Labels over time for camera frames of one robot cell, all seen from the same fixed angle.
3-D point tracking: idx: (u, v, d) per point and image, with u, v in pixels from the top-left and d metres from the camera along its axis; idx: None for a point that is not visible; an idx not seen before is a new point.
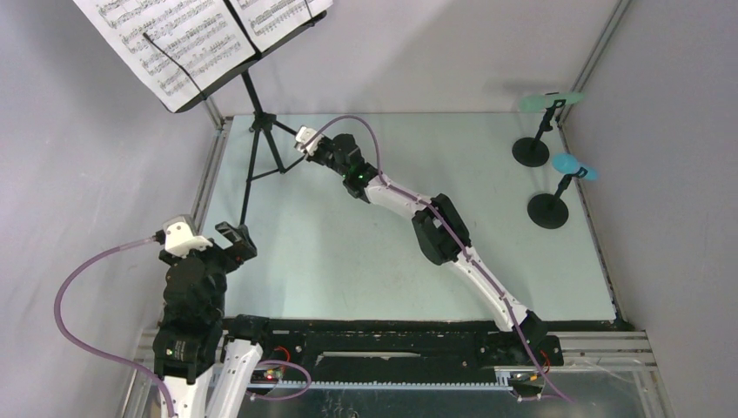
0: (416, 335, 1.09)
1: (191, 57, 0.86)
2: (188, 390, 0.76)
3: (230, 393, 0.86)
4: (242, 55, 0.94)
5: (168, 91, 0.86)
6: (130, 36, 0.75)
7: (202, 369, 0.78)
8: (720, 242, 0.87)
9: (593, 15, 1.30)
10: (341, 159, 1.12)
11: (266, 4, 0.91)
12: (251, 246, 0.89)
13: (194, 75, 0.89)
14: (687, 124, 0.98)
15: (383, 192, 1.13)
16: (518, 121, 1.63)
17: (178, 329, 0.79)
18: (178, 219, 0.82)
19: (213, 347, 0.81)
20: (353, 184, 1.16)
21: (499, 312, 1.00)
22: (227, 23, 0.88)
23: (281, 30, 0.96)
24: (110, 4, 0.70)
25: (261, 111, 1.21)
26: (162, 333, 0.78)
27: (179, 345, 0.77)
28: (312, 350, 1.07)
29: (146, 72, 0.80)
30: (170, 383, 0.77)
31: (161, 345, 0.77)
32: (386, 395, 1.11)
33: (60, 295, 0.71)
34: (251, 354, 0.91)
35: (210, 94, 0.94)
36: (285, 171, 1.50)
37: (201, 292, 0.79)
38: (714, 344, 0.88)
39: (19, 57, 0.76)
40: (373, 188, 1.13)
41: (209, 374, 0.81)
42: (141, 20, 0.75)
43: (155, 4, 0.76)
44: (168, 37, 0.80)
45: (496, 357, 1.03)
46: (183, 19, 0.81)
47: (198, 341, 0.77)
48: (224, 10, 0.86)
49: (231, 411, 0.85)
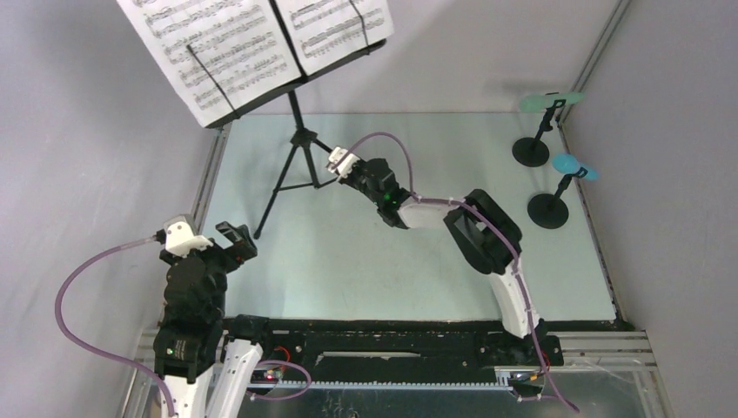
0: (415, 335, 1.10)
1: (231, 73, 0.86)
2: (188, 389, 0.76)
3: (230, 393, 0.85)
4: (288, 76, 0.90)
5: (201, 105, 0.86)
6: (173, 48, 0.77)
7: (202, 368, 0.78)
8: (720, 242, 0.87)
9: (593, 15, 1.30)
10: (373, 184, 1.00)
11: (323, 28, 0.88)
12: (251, 246, 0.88)
13: (232, 91, 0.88)
14: (687, 125, 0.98)
15: (415, 205, 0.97)
16: (518, 120, 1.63)
17: (178, 328, 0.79)
18: (179, 219, 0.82)
19: (213, 347, 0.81)
20: (389, 211, 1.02)
21: (519, 322, 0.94)
22: (277, 43, 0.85)
23: (333, 55, 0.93)
24: (158, 15, 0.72)
25: (302, 127, 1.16)
26: (164, 332, 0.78)
27: (179, 344, 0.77)
28: (312, 350, 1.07)
29: (182, 84, 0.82)
30: (170, 382, 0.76)
31: (161, 344, 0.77)
32: (386, 395, 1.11)
33: (61, 295, 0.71)
34: (251, 354, 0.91)
35: (244, 114, 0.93)
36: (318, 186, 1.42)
37: (202, 292, 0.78)
38: (714, 344, 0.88)
39: (21, 58, 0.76)
40: (406, 207, 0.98)
41: (209, 374, 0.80)
42: (187, 31, 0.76)
43: (204, 17, 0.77)
44: (212, 51, 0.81)
45: (496, 357, 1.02)
46: (231, 35, 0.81)
47: (198, 341, 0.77)
48: (276, 29, 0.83)
49: (231, 410, 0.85)
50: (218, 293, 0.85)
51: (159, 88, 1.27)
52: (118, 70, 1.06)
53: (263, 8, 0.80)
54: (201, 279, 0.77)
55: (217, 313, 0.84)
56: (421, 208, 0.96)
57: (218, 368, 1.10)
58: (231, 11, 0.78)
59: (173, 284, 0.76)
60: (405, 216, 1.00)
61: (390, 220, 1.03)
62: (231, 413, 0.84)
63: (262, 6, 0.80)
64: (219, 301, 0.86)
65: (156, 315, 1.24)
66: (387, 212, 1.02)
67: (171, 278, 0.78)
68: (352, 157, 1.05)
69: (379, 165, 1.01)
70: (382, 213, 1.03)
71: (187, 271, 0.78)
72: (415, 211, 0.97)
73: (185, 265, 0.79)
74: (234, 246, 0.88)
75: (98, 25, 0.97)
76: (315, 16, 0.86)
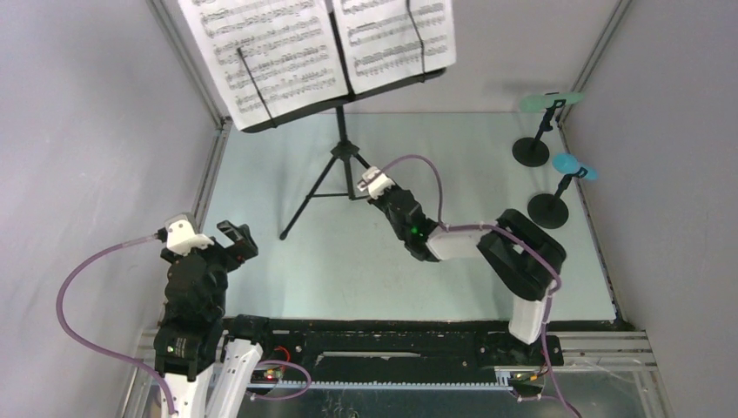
0: (416, 335, 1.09)
1: (277, 81, 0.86)
2: (188, 388, 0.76)
3: (230, 392, 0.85)
4: (334, 91, 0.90)
5: (241, 108, 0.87)
6: (223, 49, 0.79)
7: (202, 366, 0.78)
8: (721, 242, 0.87)
9: (593, 15, 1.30)
10: (399, 219, 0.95)
11: (381, 47, 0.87)
12: (250, 246, 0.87)
13: (275, 100, 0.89)
14: (687, 125, 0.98)
15: (445, 238, 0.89)
16: (518, 120, 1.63)
17: (179, 326, 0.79)
18: (180, 218, 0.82)
19: (213, 346, 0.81)
20: (417, 244, 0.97)
21: (531, 327, 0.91)
22: (329, 57, 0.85)
23: (385, 77, 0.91)
24: (213, 15, 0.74)
25: (345, 140, 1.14)
26: (164, 330, 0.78)
27: (179, 342, 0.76)
28: (311, 350, 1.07)
29: (225, 85, 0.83)
30: (170, 380, 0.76)
31: (162, 342, 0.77)
32: (386, 395, 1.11)
33: (63, 294, 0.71)
34: (251, 354, 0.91)
35: (281, 123, 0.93)
36: (353, 197, 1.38)
37: (203, 290, 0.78)
38: (714, 345, 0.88)
39: (20, 57, 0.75)
40: (434, 239, 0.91)
41: (209, 372, 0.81)
42: (239, 35, 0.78)
43: (259, 23, 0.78)
44: (262, 57, 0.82)
45: (496, 357, 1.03)
46: (282, 43, 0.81)
47: (199, 340, 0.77)
48: (332, 43, 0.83)
49: (231, 410, 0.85)
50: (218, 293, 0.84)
51: (160, 88, 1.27)
52: (118, 70, 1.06)
53: (321, 20, 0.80)
54: (201, 278, 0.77)
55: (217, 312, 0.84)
56: (452, 239, 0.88)
57: (218, 368, 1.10)
58: (288, 20, 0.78)
59: (174, 281, 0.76)
60: (436, 249, 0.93)
61: (422, 254, 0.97)
62: (231, 413, 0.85)
63: (321, 17, 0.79)
64: (218, 300, 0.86)
65: (156, 315, 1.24)
66: (415, 246, 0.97)
67: (171, 276, 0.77)
68: (386, 178, 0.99)
69: (405, 198, 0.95)
70: (411, 248, 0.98)
71: (188, 269, 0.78)
72: (446, 244, 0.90)
73: (185, 265, 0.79)
74: (234, 245, 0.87)
75: (98, 24, 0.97)
76: (374, 36, 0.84)
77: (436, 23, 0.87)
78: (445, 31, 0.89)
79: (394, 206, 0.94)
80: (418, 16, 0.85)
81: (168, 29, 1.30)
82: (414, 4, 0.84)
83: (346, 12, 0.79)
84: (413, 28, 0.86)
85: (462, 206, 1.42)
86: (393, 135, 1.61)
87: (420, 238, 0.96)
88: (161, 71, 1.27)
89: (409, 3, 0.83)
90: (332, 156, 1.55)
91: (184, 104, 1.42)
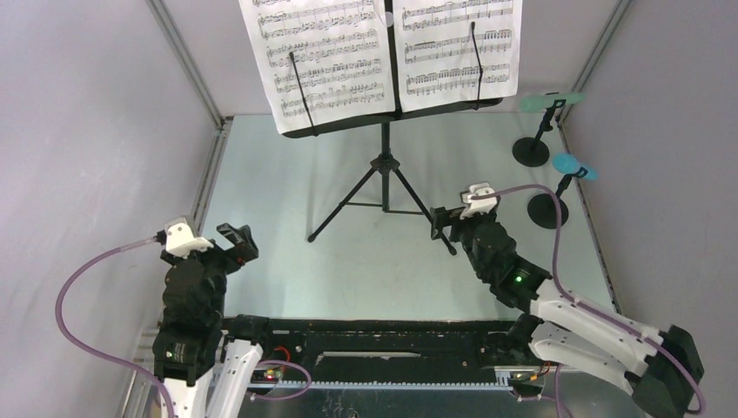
0: (415, 335, 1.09)
1: (325, 89, 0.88)
2: (187, 393, 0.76)
3: (231, 393, 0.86)
4: (382, 106, 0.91)
5: (285, 112, 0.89)
6: (276, 50, 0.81)
7: (202, 371, 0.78)
8: (720, 242, 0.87)
9: (593, 15, 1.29)
10: (483, 254, 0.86)
11: (437, 67, 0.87)
12: (251, 249, 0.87)
13: (319, 107, 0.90)
14: (689, 125, 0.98)
15: (569, 310, 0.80)
16: (518, 120, 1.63)
17: (179, 331, 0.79)
18: (180, 220, 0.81)
19: (213, 349, 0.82)
20: (508, 286, 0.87)
21: (553, 353, 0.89)
22: (381, 70, 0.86)
23: (432, 100, 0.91)
24: (271, 17, 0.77)
25: (385, 154, 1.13)
26: (164, 333, 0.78)
27: (179, 347, 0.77)
28: (312, 350, 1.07)
29: (273, 87, 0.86)
30: (169, 385, 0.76)
31: (161, 347, 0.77)
32: (386, 395, 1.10)
33: (61, 299, 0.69)
34: (251, 354, 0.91)
35: (321, 132, 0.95)
36: (386, 209, 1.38)
37: (202, 294, 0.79)
38: (714, 346, 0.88)
39: (22, 57, 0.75)
40: (552, 303, 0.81)
41: (209, 374, 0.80)
42: (293, 39, 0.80)
43: (315, 30, 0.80)
44: (314, 64, 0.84)
45: (496, 357, 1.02)
46: (336, 52, 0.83)
47: (197, 344, 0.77)
48: (384, 57, 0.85)
49: (232, 412, 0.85)
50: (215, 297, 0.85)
51: (160, 89, 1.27)
52: (118, 70, 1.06)
53: (379, 33, 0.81)
54: (200, 283, 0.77)
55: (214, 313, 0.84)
56: (574, 315, 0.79)
57: (218, 368, 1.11)
58: (345, 30, 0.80)
59: (170, 288, 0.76)
60: (541, 310, 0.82)
61: (513, 299, 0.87)
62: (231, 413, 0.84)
63: (379, 31, 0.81)
64: (218, 301, 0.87)
65: (156, 315, 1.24)
66: (505, 289, 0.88)
67: (170, 280, 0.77)
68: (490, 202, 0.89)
69: (493, 232, 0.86)
70: (499, 290, 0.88)
71: (184, 274, 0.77)
72: (564, 315, 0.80)
73: (184, 269, 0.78)
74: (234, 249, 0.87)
75: (97, 24, 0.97)
76: (432, 55, 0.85)
77: (500, 50, 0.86)
78: (508, 60, 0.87)
79: (481, 242, 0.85)
80: (481, 40, 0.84)
81: (168, 29, 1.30)
82: (479, 27, 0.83)
83: (406, 28, 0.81)
84: (473, 52, 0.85)
85: None
86: (392, 136, 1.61)
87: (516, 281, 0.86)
88: (160, 71, 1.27)
89: (474, 26, 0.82)
90: (332, 157, 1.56)
91: (183, 105, 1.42)
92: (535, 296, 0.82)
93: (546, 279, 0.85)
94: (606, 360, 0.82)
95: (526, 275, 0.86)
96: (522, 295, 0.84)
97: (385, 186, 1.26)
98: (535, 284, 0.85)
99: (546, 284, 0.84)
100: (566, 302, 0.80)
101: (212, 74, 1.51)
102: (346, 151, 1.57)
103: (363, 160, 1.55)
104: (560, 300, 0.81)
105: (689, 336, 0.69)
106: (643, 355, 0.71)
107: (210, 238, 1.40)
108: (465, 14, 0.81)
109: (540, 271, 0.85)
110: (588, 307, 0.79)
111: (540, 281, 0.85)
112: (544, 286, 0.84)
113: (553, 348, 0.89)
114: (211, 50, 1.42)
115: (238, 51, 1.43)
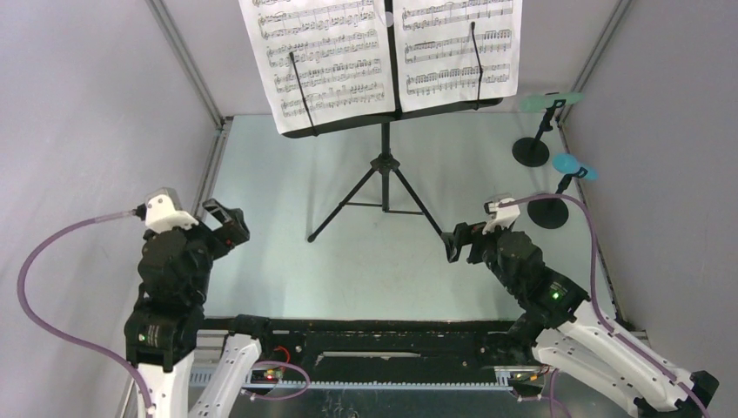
0: (415, 335, 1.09)
1: (325, 89, 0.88)
2: (165, 380, 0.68)
3: (226, 382, 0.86)
4: (382, 106, 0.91)
5: (285, 112, 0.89)
6: (276, 51, 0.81)
7: (180, 355, 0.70)
8: (720, 243, 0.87)
9: (593, 15, 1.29)
10: (506, 265, 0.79)
11: (437, 68, 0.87)
12: (241, 228, 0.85)
13: (318, 107, 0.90)
14: (688, 125, 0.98)
15: (607, 340, 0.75)
16: (518, 120, 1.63)
17: (155, 311, 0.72)
18: (162, 193, 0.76)
19: (192, 333, 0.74)
20: (539, 300, 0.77)
21: (557, 360, 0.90)
22: (381, 70, 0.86)
23: (432, 99, 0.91)
24: (271, 17, 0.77)
25: (385, 154, 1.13)
26: (137, 313, 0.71)
27: (152, 329, 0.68)
28: (312, 349, 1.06)
29: (273, 88, 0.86)
30: (144, 371, 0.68)
31: (132, 329, 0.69)
32: (386, 395, 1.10)
33: (23, 276, 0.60)
34: (251, 348, 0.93)
35: (321, 132, 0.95)
36: (386, 208, 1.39)
37: (181, 270, 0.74)
38: (714, 345, 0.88)
39: (22, 57, 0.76)
40: (589, 328, 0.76)
41: (188, 361, 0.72)
42: (293, 39, 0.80)
43: (315, 30, 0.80)
44: (314, 64, 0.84)
45: (496, 357, 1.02)
46: (336, 52, 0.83)
47: (173, 325, 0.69)
48: (384, 57, 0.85)
49: (228, 401, 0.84)
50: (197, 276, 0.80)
51: (160, 89, 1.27)
52: (118, 70, 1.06)
53: (379, 33, 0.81)
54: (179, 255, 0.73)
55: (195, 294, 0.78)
56: (610, 345, 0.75)
57: (200, 367, 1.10)
58: (345, 30, 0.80)
59: (146, 259, 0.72)
60: (573, 332, 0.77)
61: (545, 314, 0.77)
62: (227, 400, 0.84)
63: (378, 30, 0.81)
64: (203, 283, 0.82)
65: None
66: (533, 302, 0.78)
67: (147, 252, 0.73)
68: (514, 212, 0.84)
69: (518, 240, 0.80)
70: (527, 305, 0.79)
71: (164, 246, 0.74)
72: (600, 342, 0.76)
73: (164, 240, 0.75)
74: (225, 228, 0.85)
75: (97, 24, 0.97)
76: (432, 55, 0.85)
77: (500, 49, 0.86)
78: (508, 60, 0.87)
79: (505, 250, 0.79)
80: (480, 40, 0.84)
81: (168, 29, 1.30)
82: (479, 27, 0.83)
83: (406, 28, 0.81)
84: (473, 52, 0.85)
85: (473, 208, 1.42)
86: (392, 136, 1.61)
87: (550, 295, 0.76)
88: (160, 72, 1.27)
89: (474, 26, 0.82)
90: (332, 156, 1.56)
91: (183, 105, 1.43)
92: (572, 318, 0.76)
93: (583, 300, 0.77)
94: (613, 380, 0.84)
95: (564, 293, 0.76)
96: (556, 313, 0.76)
97: (385, 186, 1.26)
98: (573, 304, 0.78)
99: (583, 307, 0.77)
100: (604, 331, 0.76)
101: (212, 74, 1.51)
102: (346, 151, 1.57)
103: (363, 160, 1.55)
104: (597, 326, 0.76)
105: (716, 383, 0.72)
106: (674, 399, 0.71)
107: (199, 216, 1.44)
108: (465, 14, 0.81)
109: (579, 289, 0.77)
110: (627, 338, 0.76)
111: (577, 302, 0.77)
112: (580, 308, 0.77)
113: (558, 357, 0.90)
114: (211, 50, 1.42)
115: (238, 52, 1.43)
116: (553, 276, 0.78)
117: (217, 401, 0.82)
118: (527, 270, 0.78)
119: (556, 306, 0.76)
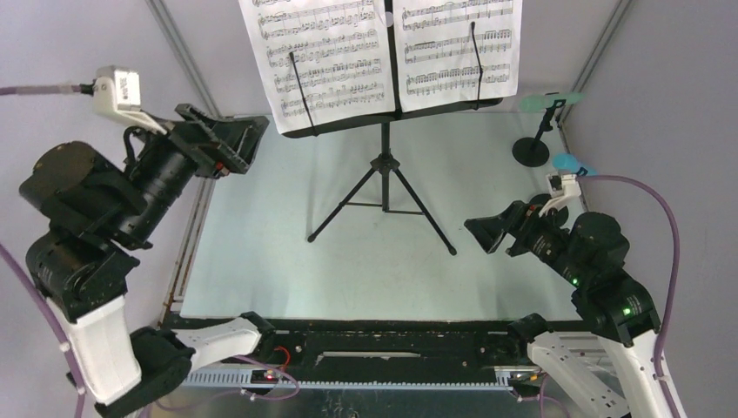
0: (416, 336, 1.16)
1: (325, 89, 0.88)
2: (75, 329, 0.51)
3: (224, 334, 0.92)
4: (381, 106, 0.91)
5: (285, 111, 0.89)
6: (276, 51, 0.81)
7: (90, 306, 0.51)
8: (721, 239, 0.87)
9: (593, 16, 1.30)
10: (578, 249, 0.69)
11: (437, 68, 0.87)
12: (231, 153, 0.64)
13: (318, 107, 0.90)
14: (690, 125, 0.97)
15: (648, 380, 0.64)
16: (518, 120, 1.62)
17: (65, 240, 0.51)
18: (110, 82, 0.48)
19: (120, 275, 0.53)
20: (600, 300, 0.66)
21: (546, 356, 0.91)
22: (381, 70, 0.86)
23: (432, 99, 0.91)
24: (271, 17, 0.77)
25: (385, 152, 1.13)
26: (42, 240, 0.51)
27: (47, 268, 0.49)
28: (312, 350, 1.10)
29: (272, 87, 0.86)
30: (54, 307, 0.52)
31: (33, 259, 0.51)
32: (386, 396, 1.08)
33: None
34: (251, 331, 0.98)
35: (321, 132, 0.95)
36: (386, 209, 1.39)
37: (95, 202, 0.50)
38: (709, 345, 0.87)
39: (23, 57, 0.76)
40: (637, 360, 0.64)
41: (113, 306, 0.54)
42: (292, 39, 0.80)
43: (315, 29, 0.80)
44: (314, 64, 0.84)
45: (495, 357, 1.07)
46: (336, 52, 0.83)
47: (71, 272, 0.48)
48: (384, 56, 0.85)
49: (215, 353, 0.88)
50: (150, 200, 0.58)
51: (158, 87, 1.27)
52: None
53: (379, 33, 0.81)
54: (84, 182, 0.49)
55: (139, 225, 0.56)
56: (648, 387, 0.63)
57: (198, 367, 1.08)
58: (345, 30, 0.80)
59: (62, 171, 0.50)
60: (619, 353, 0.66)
61: (600, 318, 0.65)
62: (215, 349, 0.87)
63: (378, 31, 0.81)
64: (166, 202, 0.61)
65: (156, 314, 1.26)
66: (593, 304, 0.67)
67: (43, 168, 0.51)
68: (574, 192, 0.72)
69: (610, 228, 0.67)
70: (583, 301, 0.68)
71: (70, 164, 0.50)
72: (637, 378, 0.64)
73: (68, 157, 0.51)
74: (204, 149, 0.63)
75: (97, 24, 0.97)
76: (432, 55, 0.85)
77: (500, 50, 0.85)
78: (508, 60, 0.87)
79: (582, 229, 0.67)
80: (481, 40, 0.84)
81: (169, 30, 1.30)
82: (479, 28, 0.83)
83: (406, 28, 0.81)
84: (473, 52, 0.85)
85: (472, 210, 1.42)
86: (392, 136, 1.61)
87: (621, 311, 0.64)
88: (158, 70, 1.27)
89: (474, 26, 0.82)
90: (332, 157, 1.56)
91: (184, 104, 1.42)
92: (628, 342, 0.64)
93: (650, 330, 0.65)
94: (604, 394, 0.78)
95: (636, 313, 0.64)
96: (613, 326, 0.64)
97: (385, 185, 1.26)
98: (636, 326, 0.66)
99: (647, 334, 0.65)
100: (653, 373, 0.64)
101: (213, 74, 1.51)
102: (347, 151, 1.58)
103: (363, 161, 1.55)
104: (646, 362, 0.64)
105: None
106: None
107: (214, 208, 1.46)
108: (465, 14, 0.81)
109: (650, 316, 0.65)
110: (669, 392, 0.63)
111: (642, 328, 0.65)
112: (641, 336, 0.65)
113: (548, 358, 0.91)
114: (212, 51, 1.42)
115: (239, 52, 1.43)
116: (630, 286, 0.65)
117: (206, 340, 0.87)
118: (606, 262, 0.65)
119: (620, 321, 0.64)
